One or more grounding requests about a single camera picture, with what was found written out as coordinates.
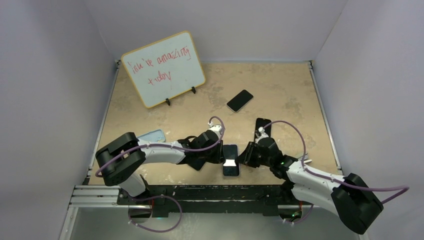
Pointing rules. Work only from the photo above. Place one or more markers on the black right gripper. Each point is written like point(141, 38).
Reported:
point(243, 158)

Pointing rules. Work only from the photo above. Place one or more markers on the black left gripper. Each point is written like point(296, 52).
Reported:
point(218, 158)

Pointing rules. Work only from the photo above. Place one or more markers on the white board with yellow frame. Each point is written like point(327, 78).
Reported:
point(164, 69)

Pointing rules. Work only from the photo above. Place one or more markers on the black phone case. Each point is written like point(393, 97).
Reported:
point(262, 126)

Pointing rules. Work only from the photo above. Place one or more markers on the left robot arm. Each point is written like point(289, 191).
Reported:
point(119, 160)

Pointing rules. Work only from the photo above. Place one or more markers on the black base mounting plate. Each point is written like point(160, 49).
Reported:
point(268, 200)

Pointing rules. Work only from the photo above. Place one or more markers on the aluminium frame rail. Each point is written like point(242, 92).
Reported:
point(94, 196)

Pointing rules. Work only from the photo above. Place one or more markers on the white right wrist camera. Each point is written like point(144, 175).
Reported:
point(260, 134)

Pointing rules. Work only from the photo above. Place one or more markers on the black phone with white sticker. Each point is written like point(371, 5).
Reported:
point(197, 164)

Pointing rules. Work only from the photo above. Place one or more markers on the light blue phone case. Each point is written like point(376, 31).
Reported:
point(155, 136)

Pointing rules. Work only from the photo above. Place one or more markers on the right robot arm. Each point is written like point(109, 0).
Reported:
point(343, 196)

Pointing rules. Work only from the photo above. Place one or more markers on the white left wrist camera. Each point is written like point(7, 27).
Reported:
point(216, 128)

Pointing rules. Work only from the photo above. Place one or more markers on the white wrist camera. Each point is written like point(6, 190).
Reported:
point(216, 128)
point(260, 134)

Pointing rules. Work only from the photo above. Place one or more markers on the lavender phone case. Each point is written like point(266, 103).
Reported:
point(231, 174)

